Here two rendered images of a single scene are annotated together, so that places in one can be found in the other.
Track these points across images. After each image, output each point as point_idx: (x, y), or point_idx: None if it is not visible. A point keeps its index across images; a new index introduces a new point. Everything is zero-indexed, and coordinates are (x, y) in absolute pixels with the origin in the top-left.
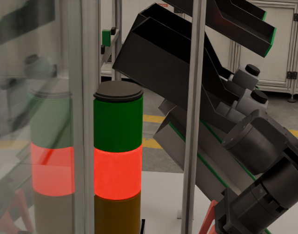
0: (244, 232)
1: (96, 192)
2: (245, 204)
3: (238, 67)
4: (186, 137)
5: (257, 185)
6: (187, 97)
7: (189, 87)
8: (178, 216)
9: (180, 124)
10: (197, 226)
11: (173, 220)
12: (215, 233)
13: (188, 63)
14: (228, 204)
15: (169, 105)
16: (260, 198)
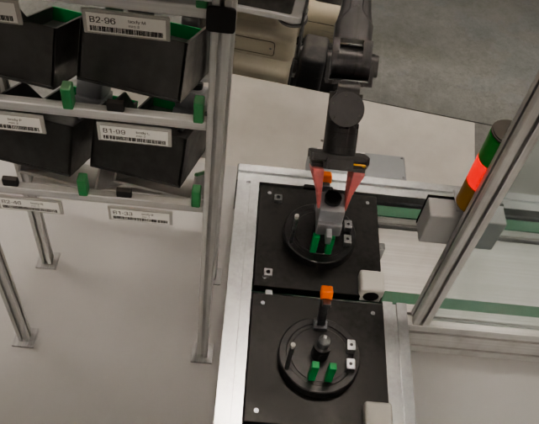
0: (363, 156)
1: None
2: (351, 144)
3: (82, 82)
4: (224, 166)
5: (349, 127)
6: (205, 140)
7: (227, 128)
8: (51, 267)
9: (122, 178)
10: (76, 250)
11: (59, 273)
12: (364, 174)
13: (205, 113)
14: (342, 156)
15: (101, 177)
16: (356, 131)
